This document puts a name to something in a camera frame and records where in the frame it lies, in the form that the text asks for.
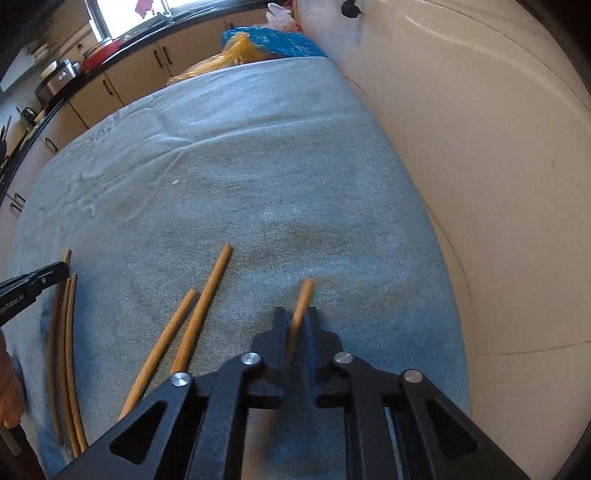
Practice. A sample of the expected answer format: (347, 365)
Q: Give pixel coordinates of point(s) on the kitchen window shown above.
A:
(120, 16)

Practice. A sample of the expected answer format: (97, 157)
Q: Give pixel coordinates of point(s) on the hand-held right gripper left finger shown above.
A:
(277, 350)

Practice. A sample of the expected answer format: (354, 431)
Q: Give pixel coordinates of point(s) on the white bowl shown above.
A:
(48, 69)

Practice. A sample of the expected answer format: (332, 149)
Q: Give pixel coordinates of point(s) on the pink cloth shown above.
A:
(144, 4)

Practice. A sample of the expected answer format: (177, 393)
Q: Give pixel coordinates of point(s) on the beige base cabinets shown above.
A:
(138, 74)

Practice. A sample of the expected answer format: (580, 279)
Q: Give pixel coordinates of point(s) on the grey-blue towel tablecloth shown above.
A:
(277, 184)

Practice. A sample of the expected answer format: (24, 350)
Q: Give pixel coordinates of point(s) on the red basin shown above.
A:
(99, 55)

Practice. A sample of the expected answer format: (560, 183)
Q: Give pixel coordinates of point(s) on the long light wooden chopstick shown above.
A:
(204, 304)
(302, 300)
(160, 348)

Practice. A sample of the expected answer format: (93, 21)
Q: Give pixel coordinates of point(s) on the black kitchen countertop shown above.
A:
(138, 44)

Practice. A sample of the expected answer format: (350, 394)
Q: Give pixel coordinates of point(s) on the dark kettle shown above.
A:
(28, 114)

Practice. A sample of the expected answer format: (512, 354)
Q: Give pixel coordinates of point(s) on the stainless steel countertop appliance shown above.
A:
(60, 81)

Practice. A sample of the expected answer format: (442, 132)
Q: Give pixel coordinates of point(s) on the white plastic bag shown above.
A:
(279, 18)

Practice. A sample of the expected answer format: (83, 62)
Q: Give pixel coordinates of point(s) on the person's left hand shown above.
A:
(9, 387)

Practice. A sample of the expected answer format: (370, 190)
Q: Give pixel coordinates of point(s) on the yellow plastic bag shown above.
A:
(240, 50)

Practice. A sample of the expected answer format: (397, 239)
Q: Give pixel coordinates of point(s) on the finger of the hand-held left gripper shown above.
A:
(48, 276)

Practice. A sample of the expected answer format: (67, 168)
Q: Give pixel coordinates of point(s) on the blue plastic bag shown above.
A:
(295, 44)

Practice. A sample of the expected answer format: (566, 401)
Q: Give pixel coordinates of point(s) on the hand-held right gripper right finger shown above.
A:
(316, 355)

